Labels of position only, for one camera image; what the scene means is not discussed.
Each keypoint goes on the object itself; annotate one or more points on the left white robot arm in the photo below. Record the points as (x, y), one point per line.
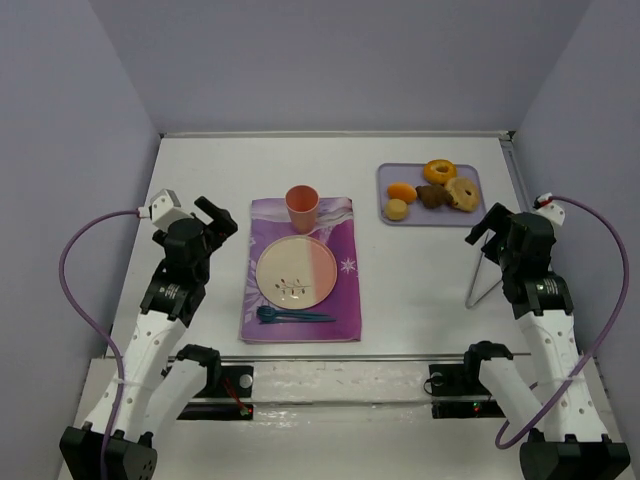
(145, 394)

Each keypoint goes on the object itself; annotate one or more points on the pink plastic cup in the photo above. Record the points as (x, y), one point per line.
(302, 203)

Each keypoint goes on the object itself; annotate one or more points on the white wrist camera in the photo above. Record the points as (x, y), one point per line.
(545, 206)
(164, 209)

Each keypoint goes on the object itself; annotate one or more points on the metal table rail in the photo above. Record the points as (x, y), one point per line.
(343, 358)

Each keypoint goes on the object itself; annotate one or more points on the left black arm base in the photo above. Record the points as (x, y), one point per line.
(229, 398)

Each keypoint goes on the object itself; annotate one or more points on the beige sugared donut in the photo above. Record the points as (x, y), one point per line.
(465, 195)

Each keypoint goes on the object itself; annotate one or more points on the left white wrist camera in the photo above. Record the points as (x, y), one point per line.
(164, 209)

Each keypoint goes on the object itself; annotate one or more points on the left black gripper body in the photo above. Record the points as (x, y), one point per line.
(216, 222)

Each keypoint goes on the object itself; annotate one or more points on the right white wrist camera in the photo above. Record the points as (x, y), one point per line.
(545, 206)

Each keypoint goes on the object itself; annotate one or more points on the lavender plastic tray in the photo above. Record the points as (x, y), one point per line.
(418, 215)

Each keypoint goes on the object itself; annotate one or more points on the metal tongs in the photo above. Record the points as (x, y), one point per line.
(477, 290)

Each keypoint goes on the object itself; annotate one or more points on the purple snowflake placemat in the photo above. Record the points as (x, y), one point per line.
(335, 228)

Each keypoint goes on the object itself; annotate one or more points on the blue plastic fork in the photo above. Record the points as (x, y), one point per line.
(267, 313)

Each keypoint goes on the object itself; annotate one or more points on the brown chocolate bread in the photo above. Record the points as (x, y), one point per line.
(433, 196)

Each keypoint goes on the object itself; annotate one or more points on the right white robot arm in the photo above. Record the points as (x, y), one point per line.
(559, 432)

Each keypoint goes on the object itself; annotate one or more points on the round yellow bread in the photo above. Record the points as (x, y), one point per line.
(396, 210)

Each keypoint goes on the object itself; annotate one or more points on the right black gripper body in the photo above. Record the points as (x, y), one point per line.
(489, 228)

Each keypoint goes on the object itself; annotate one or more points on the blue plastic spoon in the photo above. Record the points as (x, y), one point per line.
(295, 320)

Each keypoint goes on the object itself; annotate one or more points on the orange bread roll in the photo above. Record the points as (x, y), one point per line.
(402, 191)

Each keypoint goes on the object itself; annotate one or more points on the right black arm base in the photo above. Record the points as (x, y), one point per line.
(454, 397)

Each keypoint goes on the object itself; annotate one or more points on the yellow glazed donut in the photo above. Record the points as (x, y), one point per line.
(439, 171)

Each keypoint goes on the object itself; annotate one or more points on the cream and pink plate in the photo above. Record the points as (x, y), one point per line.
(296, 272)

